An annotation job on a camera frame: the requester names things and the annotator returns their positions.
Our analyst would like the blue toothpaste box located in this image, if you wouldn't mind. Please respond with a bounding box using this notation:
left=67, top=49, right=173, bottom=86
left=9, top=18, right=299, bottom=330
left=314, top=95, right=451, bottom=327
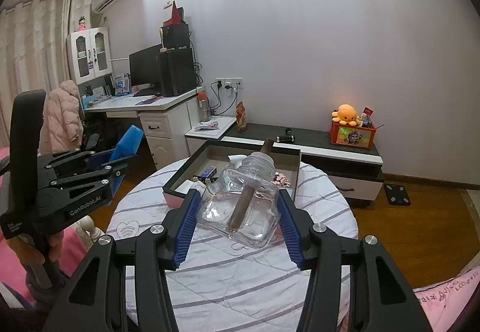
left=199, top=166, right=217, bottom=178

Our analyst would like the clear glass bottle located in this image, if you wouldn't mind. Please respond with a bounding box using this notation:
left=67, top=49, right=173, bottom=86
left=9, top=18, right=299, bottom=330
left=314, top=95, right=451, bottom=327
left=197, top=139, right=280, bottom=248

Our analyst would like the blue comb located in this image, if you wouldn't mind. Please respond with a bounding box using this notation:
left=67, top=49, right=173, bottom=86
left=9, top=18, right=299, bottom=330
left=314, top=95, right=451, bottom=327
left=109, top=125, right=144, bottom=195

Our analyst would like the white power adapter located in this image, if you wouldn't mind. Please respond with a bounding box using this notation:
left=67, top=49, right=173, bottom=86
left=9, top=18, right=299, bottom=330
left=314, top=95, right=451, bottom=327
left=176, top=180, right=206, bottom=195

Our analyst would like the pink block figure toy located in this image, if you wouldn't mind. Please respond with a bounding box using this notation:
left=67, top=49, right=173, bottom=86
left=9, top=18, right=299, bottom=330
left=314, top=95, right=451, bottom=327
left=272, top=172, right=291, bottom=187

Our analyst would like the white plastic nozzle device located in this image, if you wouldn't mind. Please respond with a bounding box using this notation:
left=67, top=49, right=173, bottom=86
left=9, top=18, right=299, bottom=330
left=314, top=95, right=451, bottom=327
left=227, top=154, right=247, bottom=169

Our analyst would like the person left hand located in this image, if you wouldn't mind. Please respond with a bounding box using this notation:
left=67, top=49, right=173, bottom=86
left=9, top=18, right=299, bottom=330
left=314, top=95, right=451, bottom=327
left=7, top=232, right=64, bottom=265

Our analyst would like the black office chair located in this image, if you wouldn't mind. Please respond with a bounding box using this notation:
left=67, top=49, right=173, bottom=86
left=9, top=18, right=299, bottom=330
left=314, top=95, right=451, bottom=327
left=80, top=113, right=124, bottom=152

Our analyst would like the pink puffer jacket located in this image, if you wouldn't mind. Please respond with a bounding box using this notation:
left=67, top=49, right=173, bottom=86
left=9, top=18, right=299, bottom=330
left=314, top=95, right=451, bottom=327
left=39, top=80, right=83, bottom=155

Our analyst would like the pink quilt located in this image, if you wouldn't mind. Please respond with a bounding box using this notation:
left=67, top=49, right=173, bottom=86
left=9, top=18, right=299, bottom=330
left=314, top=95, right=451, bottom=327
left=413, top=265, right=479, bottom=331

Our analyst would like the white desk with drawers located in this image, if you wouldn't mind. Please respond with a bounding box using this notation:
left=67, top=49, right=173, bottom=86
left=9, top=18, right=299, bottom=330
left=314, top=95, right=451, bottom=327
left=85, top=87, right=204, bottom=169

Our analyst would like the white striped table cloth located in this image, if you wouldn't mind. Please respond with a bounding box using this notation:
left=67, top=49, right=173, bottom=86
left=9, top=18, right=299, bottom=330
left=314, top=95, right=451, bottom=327
left=106, top=159, right=358, bottom=331

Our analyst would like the black floor scale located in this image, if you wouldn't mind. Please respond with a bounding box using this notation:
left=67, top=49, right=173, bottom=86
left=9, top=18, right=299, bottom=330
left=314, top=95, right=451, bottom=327
left=384, top=183, right=411, bottom=206

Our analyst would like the white glass door cabinet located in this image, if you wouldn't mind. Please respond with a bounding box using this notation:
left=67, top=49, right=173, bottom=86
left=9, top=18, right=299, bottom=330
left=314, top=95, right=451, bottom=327
left=67, top=27, right=113, bottom=85

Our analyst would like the black computer monitor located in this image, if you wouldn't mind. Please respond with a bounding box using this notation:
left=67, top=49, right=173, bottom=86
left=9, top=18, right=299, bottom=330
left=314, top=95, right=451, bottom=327
left=128, top=44, right=161, bottom=97

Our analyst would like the pink black storage box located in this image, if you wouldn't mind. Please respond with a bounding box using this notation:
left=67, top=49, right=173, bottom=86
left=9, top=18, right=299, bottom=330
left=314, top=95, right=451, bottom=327
left=163, top=140, right=301, bottom=208

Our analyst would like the black white tv cabinet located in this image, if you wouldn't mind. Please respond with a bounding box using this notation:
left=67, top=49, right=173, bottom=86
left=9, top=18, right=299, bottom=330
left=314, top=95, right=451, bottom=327
left=184, top=116, right=386, bottom=202

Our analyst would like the black computer tower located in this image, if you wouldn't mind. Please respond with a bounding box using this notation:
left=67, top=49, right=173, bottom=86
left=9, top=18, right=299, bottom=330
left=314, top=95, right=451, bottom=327
left=158, top=48, right=197, bottom=97

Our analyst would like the orange cap water bottle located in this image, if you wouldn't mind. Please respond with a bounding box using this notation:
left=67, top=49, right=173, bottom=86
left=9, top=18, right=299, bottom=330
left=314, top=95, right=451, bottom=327
left=198, top=91, right=211, bottom=122

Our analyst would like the red orange storage box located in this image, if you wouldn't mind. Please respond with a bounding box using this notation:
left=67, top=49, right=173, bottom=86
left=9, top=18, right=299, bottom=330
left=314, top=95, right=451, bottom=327
left=329, top=122, right=377, bottom=150

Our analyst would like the black speaker box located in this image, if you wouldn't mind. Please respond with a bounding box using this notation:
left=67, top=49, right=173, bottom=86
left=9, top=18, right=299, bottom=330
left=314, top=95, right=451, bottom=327
left=160, top=23, right=190, bottom=49

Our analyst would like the orange octopus plush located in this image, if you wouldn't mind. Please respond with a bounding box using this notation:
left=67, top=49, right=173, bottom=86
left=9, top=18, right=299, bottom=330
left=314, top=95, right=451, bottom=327
left=331, top=104, right=360, bottom=127

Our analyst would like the white wall power strip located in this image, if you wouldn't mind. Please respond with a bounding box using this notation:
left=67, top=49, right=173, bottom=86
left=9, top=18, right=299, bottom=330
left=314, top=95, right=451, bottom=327
left=214, top=78, right=244, bottom=89

